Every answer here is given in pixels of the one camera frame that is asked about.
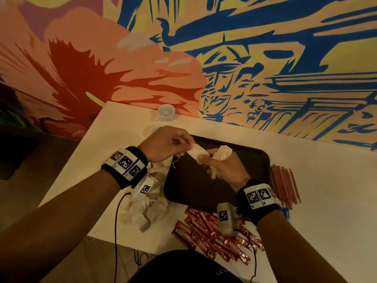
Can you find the person's left hand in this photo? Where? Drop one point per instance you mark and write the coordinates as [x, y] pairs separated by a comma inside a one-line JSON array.
[[164, 144]]

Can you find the person's right hand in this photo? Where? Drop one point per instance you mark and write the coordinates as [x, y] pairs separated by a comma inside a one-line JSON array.
[[230, 171]]

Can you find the single white tea bag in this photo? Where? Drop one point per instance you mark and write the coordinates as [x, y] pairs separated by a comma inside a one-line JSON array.
[[198, 152], [222, 153]]

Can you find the dark brown tray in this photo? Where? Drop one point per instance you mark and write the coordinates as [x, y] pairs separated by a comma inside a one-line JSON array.
[[194, 185]]

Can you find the pile of red Nescafe sachets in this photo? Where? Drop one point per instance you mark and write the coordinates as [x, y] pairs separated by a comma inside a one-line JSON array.
[[206, 232]]

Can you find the pile of blue sachets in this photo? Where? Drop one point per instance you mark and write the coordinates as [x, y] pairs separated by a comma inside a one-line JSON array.
[[286, 213]]

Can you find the pile of white tea bags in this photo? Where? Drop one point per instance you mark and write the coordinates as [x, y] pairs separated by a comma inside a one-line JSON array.
[[144, 212]]

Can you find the person's left forearm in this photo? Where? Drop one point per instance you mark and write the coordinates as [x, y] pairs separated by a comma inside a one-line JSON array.
[[59, 227]]

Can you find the person's right forearm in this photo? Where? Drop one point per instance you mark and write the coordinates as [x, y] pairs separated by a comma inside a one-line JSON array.
[[288, 250]]

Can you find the person's black shirt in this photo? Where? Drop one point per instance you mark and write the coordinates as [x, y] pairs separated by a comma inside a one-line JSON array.
[[185, 268]]

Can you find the small white cup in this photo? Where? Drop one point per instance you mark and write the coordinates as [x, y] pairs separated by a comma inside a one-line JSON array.
[[167, 111]]

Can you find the black marker wristband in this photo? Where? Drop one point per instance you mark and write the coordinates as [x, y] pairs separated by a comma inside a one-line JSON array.
[[125, 166], [259, 200]]

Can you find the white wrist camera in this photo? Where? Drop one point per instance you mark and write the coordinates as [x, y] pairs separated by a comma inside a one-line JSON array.
[[144, 188], [227, 218]]

